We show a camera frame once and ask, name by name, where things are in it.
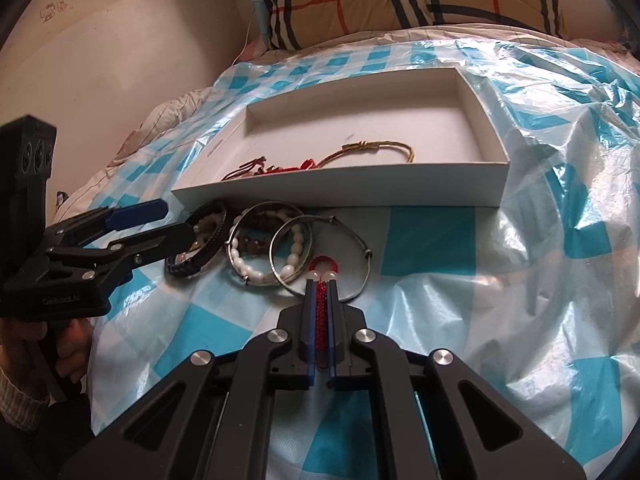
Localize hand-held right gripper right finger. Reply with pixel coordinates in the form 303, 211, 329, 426
327, 279, 587, 480

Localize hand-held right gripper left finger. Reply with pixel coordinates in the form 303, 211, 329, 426
60, 279, 317, 480

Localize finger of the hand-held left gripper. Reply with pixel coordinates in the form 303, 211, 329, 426
44, 198, 169, 251
45, 221, 197, 282

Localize red string bracelet white beads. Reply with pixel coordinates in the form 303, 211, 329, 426
307, 255, 342, 372

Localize black braided bracelet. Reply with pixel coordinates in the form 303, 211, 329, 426
166, 200, 229, 278

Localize silver wire bangle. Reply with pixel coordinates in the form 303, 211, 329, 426
269, 214, 374, 305

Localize white cardboard box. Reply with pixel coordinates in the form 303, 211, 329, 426
171, 66, 512, 208

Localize person's left forearm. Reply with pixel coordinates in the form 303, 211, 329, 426
0, 362, 53, 433

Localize person's left hand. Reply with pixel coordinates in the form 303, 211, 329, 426
0, 317, 95, 392

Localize white board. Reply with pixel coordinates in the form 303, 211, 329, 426
0, 2, 251, 171

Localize blue checkered plastic sheet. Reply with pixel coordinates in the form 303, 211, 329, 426
92, 37, 640, 480

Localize dark cloth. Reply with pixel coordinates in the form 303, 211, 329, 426
0, 410, 101, 480

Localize plaid pillow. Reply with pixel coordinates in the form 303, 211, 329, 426
262, 0, 566, 52

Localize red knotted string bracelet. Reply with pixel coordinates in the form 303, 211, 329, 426
220, 156, 318, 182

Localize gold cord bracelet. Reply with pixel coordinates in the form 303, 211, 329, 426
320, 141, 416, 166

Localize thin white cord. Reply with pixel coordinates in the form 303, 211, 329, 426
235, 5, 253, 66

